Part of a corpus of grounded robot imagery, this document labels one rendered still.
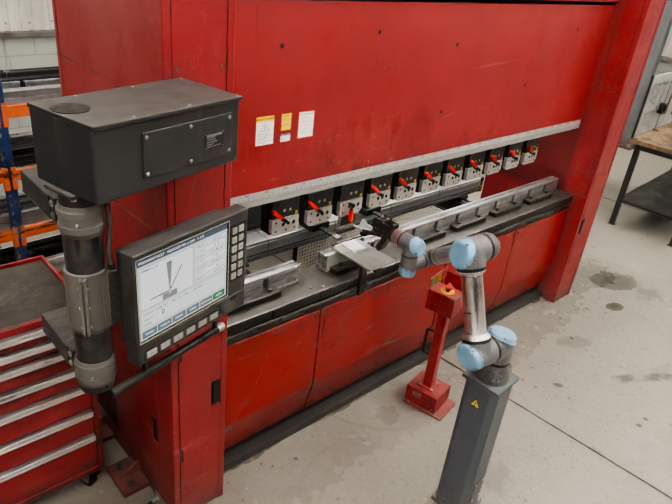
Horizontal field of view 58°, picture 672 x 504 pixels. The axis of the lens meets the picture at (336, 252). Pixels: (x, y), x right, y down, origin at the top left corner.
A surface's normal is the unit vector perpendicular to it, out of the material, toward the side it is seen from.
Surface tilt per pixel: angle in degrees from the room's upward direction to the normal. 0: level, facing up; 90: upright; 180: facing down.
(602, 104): 90
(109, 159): 90
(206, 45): 90
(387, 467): 0
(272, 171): 90
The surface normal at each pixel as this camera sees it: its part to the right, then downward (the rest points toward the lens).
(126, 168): 0.83, 0.34
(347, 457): 0.11, -0.88
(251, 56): 0.66, 0.41
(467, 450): -0.70, 0.27
